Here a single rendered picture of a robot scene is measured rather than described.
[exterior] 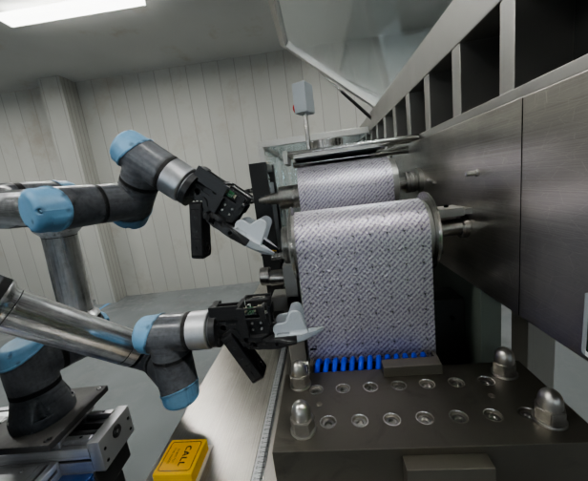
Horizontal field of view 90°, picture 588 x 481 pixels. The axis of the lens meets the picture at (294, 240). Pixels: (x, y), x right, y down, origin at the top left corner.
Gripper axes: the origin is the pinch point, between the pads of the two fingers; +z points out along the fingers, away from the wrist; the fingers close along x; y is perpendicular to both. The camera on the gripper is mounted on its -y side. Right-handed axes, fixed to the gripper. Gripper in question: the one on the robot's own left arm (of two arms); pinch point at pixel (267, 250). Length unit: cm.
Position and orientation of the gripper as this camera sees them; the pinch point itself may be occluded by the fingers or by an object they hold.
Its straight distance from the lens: 59.9
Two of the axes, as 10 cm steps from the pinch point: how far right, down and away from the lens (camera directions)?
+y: 5.4, -8.1, -2.1
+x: 0.8, -1.9, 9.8
